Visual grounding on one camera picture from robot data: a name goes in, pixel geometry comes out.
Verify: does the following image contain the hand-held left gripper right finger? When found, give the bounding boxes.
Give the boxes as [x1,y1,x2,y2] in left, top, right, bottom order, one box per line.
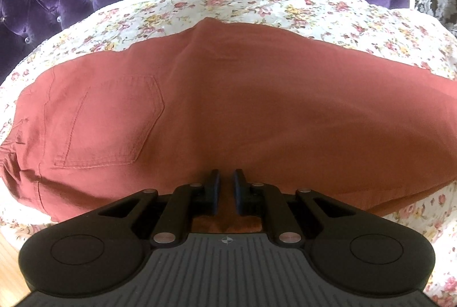
[232,169,358,245]

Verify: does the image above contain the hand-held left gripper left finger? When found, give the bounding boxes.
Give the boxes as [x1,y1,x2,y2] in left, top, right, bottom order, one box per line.
[96,169,219,248]

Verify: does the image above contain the terracotta red pants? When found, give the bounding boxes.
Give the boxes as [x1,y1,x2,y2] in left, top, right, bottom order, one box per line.
[0,17,457,234]

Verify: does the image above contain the floral bedsheet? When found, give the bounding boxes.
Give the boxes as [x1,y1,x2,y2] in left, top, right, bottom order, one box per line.
[0,0,457,307]

